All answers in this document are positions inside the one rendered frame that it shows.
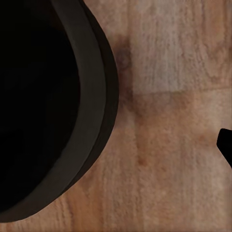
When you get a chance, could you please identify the cauldron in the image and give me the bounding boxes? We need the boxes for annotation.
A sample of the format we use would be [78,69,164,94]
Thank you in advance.
[0,0,119,222]

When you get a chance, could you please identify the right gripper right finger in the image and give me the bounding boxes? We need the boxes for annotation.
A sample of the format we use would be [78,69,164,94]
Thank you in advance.
[217,128,232,167]

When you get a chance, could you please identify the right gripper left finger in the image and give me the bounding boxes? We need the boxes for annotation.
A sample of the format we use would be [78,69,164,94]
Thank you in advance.
[0,129,25,186]

